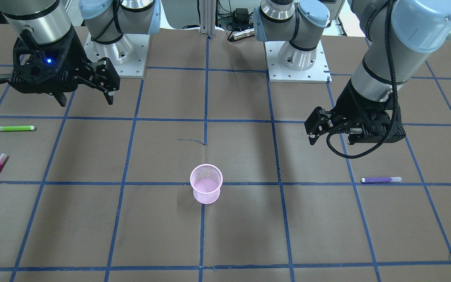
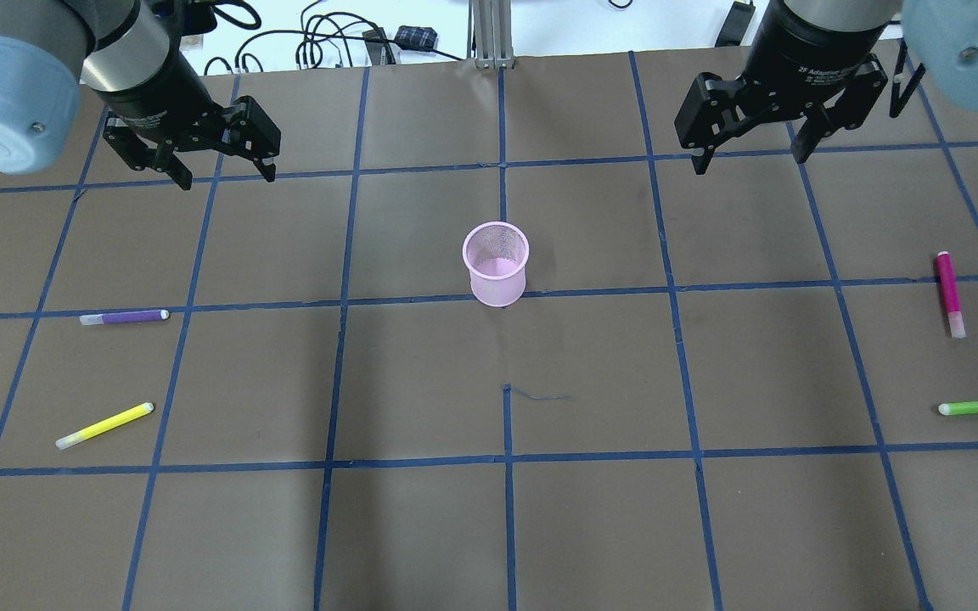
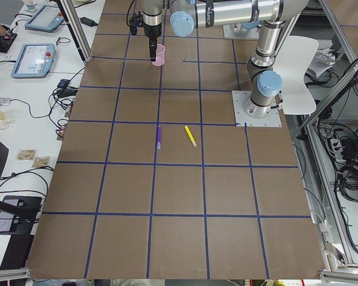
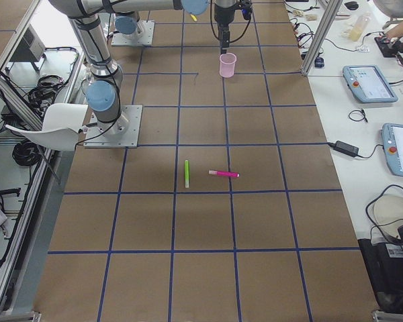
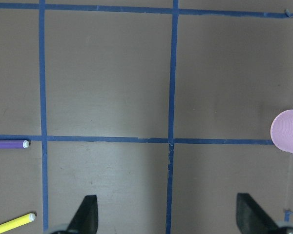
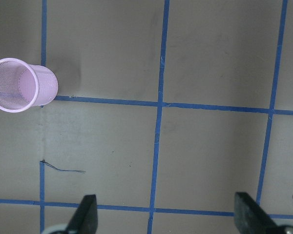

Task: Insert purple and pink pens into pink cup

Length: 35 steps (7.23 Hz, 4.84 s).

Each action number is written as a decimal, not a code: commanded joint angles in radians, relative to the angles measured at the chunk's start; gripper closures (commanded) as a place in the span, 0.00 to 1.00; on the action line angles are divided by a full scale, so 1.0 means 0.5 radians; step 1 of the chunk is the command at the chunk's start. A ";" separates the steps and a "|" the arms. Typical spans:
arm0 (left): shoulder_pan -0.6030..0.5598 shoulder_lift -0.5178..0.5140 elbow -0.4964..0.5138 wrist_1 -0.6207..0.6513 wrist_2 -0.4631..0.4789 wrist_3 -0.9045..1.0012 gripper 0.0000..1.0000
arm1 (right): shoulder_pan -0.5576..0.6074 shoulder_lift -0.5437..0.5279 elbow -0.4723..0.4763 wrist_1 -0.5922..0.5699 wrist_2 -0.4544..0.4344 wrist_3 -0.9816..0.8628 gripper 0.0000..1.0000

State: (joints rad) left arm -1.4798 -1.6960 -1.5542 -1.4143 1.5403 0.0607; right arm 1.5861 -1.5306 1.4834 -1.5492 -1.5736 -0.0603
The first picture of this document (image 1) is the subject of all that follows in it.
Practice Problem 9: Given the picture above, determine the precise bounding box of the black power adapter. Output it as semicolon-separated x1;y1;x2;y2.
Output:
233;8;249;23

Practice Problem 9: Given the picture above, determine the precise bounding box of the aluminium frame post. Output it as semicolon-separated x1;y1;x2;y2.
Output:
198;0;216;39

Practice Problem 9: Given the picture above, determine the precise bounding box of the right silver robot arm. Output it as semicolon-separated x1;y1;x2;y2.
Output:
0;0;161;107

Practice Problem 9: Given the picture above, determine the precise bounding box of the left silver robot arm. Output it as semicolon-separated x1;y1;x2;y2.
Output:
253;0;451;145

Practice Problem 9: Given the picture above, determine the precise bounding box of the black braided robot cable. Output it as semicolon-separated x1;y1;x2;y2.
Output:
326;0;400;159

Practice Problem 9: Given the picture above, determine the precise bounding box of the pink mesh cup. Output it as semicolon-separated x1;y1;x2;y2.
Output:
189;164;223;204

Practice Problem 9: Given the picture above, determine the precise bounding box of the green pen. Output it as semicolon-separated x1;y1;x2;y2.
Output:
0;125;36;132

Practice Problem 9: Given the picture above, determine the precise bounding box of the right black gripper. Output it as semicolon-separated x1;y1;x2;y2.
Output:
10;27;121;107

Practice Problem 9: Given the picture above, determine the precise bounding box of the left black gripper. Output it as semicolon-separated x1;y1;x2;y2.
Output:
305;81;393;146

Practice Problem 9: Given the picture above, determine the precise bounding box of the purple pen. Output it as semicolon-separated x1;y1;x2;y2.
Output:
361;177;402;184

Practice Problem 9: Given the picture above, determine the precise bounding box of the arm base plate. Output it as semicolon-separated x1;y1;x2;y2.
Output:
84;34;151;79
264;41;332;83

